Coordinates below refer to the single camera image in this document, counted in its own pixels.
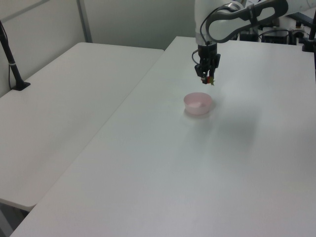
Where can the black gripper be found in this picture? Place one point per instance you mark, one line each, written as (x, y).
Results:
(208, 58)

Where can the red strawberry with green leaves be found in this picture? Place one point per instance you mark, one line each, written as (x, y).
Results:
(209, 80)

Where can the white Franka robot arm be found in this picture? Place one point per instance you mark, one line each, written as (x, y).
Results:
(222, 32)

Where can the pink plastic bowl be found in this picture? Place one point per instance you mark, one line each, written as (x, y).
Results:
(197, 110)

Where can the black equipment box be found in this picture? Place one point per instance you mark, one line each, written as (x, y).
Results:
(275, 37)

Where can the white side table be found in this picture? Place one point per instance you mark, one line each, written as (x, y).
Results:
(61, 111)

